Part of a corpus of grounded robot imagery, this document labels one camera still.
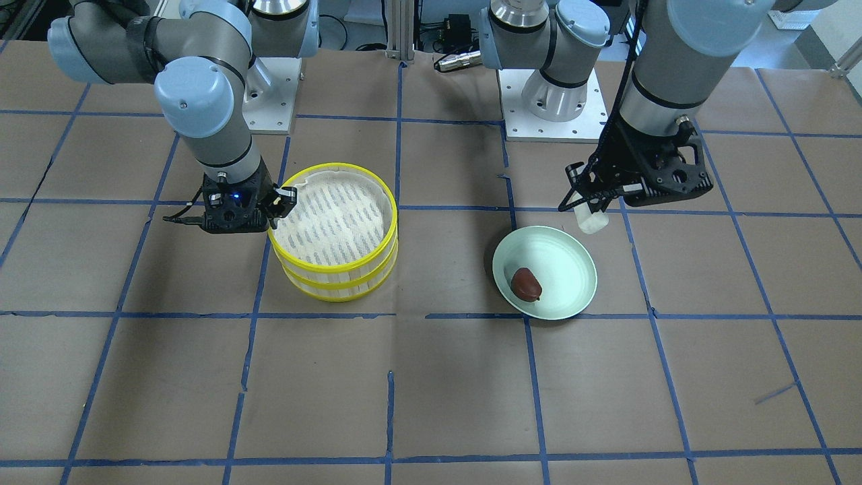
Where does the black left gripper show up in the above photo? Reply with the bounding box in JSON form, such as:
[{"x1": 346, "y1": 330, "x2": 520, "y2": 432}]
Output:
[{"x1": 558, "y1": 115, "x2": 714, "y2": 215}]

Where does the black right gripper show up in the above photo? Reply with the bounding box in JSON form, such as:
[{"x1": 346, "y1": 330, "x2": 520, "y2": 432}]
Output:
[{"x1": 162, "y1": 165, "x2": 298, "y2": 234}]

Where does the white bun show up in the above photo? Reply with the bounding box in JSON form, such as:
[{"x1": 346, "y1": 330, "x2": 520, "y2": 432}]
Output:
[{"x1": 573, "y1": 203, "x2": 609, "y2": 234}]

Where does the yellow top steamer layer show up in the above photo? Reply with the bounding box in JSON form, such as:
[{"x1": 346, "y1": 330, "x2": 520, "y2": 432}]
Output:
[{"x1": 269, "y1": 162, "x2": 398, "y2": 273}]

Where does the yellow steamer layer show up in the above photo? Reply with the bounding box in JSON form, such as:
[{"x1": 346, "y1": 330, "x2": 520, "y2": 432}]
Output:
[
  {"x1": 278, "y1": 248, "x2": 398, "y2": 302},
  {"x1": 269, "y1": 162, "x2": 398, "y2": 273}
]

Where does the brown bun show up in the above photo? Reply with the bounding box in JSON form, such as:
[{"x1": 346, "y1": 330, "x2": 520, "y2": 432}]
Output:
[{"x1": 509, "y1": 267, "x2": 543, "y2": 302}]

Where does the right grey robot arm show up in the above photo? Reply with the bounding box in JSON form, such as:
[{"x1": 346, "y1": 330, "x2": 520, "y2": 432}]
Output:
[{"x1": 47, "y1": 1, "x2": 319, "y2": 234}]

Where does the yellow bottom steamer layer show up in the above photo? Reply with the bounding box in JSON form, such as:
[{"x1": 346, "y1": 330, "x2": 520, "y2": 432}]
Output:
[{"x1": 278, "y1": 248, "x2": 398, "y2": 302}]

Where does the pale green plate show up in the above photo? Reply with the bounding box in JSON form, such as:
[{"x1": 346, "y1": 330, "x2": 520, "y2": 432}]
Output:
[{"x1": 492, "y1": 225, "x2": 597, "y2": 321}]

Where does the brown paper table mat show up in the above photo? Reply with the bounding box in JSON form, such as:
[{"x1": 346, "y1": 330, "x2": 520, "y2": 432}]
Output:
[{"x1": 1, "y1": 41, "x2": 860, "y2": 484}]

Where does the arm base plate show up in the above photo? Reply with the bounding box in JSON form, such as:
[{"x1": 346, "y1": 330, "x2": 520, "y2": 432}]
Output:
[
  {"x1": 498, "y1": 69, "x2": 609, "y2": 143},
  {"x1": 242, "y1": 57, "x2": 302, "y2": 135}
]

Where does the aluminium frame post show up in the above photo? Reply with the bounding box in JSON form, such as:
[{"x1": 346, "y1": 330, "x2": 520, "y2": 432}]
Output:
[{"x1": 383, "y1": 1, "x2": 418, "y2": 65}]

